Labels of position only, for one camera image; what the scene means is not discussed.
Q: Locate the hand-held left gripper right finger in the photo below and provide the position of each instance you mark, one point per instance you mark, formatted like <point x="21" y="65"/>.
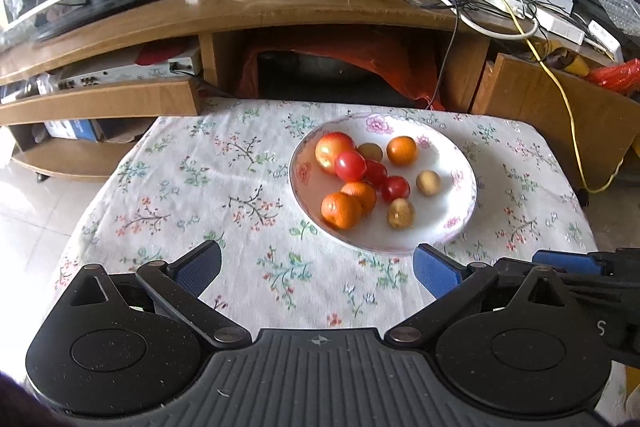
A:
<point x="435" y="269"/>

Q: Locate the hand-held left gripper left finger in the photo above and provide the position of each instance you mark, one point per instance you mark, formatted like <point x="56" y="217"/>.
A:
<point x="200" y="264"/>

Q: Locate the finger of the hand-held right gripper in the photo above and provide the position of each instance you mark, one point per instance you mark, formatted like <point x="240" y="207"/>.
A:
<point x="600" y="287"/>
<point x="565" y="262"/>

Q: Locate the white floral bowl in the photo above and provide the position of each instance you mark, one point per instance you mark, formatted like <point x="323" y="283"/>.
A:
<point x="440" y="227"/>

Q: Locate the small brown round fruit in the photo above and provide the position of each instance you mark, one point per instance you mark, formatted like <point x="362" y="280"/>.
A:
<point x="401" y="213"/>
<point x="428" y="183"/>
<point x="371" y="151"/>

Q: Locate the small red tomato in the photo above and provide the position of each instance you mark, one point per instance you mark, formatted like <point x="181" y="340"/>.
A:
<point x="377" y="173"/>
<point x="350" y="166"/>
<point x="396" y="188"/>

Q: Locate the orange mandarin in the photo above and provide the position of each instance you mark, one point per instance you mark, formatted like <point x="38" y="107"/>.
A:
<point x="364" y="193"/>
<point x="340" y="211"/>
<point x="401" y="150"/>

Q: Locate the large red tomato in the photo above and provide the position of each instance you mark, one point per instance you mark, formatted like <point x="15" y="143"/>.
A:
<point x="329" y="148"/>

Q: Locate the floral white tablecloth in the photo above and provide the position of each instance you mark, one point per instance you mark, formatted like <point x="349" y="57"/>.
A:
<point x="200" y="187"/>

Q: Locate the blue box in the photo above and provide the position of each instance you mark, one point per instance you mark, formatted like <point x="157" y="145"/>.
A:
<point x="75" y="130"/>

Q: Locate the red plastic bag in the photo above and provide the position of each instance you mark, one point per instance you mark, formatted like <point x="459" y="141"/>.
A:
<point x="617" y="77"/>

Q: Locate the silver set-top box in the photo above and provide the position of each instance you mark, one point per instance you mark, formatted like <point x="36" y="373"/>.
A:
<point x="115" y="77"/>

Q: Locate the orange plastic bag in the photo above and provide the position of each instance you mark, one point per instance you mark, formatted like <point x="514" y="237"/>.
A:
<point x="380" y="57"/>

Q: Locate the white power strip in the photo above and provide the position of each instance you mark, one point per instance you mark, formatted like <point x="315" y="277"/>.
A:
<point x="555" y="24"/>

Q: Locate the clear bubble wrap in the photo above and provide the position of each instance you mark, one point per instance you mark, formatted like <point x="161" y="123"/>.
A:
<point x="610" y="2"/>

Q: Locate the wooden television stand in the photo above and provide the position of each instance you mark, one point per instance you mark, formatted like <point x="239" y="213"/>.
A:
<point x="300" y="9"/>

